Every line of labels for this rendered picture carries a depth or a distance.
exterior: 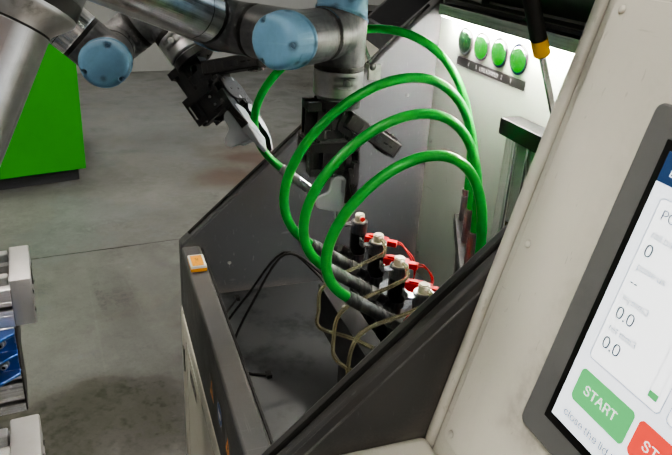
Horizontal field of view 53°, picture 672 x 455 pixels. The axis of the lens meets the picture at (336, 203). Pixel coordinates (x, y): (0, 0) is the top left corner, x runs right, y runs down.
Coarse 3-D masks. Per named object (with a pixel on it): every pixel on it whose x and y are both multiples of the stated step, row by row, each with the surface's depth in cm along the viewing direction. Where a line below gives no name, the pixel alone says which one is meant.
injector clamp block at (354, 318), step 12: (324, 288) 118; (324, 300) 117; (336, 300) 114; (324, 312) 117; (336, 312) 111; (348, 312) 111; (360, 312) 118; (324, 324) 118; (348, 324) 108; (360, 324) 108; (384, 324) 108; (336, 336) 112; (372, 336) 105; (384, 336) 108; (336, 348) 113; (348, 348) 107; (360, 348) 102; (360, 360) 102
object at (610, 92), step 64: (640, 0) 63; (576, 64) 70; (640, 64) 62; (576, 128) 68; (640, 128) 61; (576, 192) 67; (512, 256) 75; (576, 256) 66; (512, 320) 73; (448, 384) 82; (512, 384) 72; (448, 448) 81; (512, 448) 70
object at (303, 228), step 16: (416, 112) 88; (432, 112) 89; (368, 128) 87; (384, 128) 88; (464, 128) 92; (352, 144) 87; (464, 144) 94; (336, 160) 87; (320, 176) 87; (480, 176) 96; (304, 208) 88; (304, 224) 89; (304, 240) 90; (336, 272) 93; (352, 288) 96; (368, 288) 97
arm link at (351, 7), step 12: (324, 0) 94; (336, 0) 93; (348, 0) 93; (360, 0) 94; (336, 12) 92; (348, 12) 93; (360, 12) 94; (348, 24) 93; (360, 24) 95; (348, 36) 93; (360, 36) 96; (348, 48) 95; (360, 48) 96; (336, 60) 96; (348, 60) 96; (360, 60) 97; (336, 72) 96; (348, 72) 97
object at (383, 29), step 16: (368, 32) 107; (384, 32) 106; (400, 32) 106; (432, 48) 107; (448, 64) 108; (272, 80) 110; (256, 96) 112; (464, 96) 110; (256, 112) 112; (272, 160) 116; (464, 192) 116
